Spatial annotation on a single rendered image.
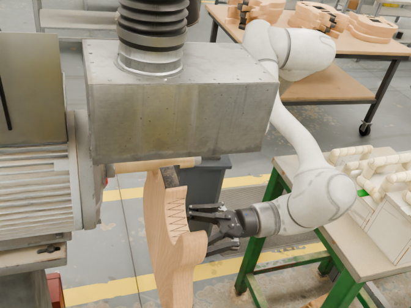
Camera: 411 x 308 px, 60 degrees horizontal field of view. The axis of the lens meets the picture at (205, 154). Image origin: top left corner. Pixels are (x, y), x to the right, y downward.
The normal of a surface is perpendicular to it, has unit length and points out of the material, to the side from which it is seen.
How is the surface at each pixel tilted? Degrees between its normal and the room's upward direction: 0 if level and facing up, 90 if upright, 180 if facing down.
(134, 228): 0
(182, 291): 69
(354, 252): 0
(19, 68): 90
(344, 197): 36
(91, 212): 93
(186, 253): 89
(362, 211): 90
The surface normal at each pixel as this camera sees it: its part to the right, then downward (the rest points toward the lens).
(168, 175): 0.14, -0.72
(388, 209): -0.93, 0.11
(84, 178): 0.33, 0.11
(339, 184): 0.29, -0.23
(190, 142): 0.30, 0.60
